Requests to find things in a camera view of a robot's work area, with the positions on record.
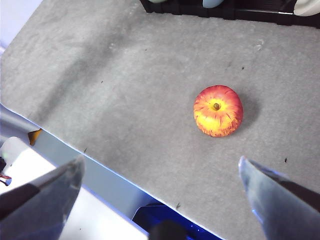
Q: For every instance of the green plate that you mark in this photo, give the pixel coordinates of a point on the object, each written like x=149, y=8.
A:
x=157, y=1

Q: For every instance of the cream white plate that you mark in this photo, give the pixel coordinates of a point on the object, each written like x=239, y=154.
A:
x=307, y=6

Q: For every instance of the blue box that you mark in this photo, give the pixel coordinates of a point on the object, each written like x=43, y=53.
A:
x=150, y=212

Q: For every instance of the blue plate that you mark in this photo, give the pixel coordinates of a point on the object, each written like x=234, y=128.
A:
x=212, y=3

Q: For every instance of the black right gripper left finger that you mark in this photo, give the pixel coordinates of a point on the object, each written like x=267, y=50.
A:
x=37, y=212

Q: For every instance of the red yellow apple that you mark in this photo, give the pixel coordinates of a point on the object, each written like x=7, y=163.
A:
x=217, y=117

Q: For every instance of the orange tape piece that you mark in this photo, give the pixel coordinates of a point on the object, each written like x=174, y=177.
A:
x=34, y=136

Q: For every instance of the black plate rack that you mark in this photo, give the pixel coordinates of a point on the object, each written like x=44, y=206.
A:
x=237, y=11

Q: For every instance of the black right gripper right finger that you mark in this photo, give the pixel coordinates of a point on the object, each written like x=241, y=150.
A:
x=282, y=207

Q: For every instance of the white cylindrical device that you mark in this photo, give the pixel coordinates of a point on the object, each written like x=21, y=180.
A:
x=12, y=150

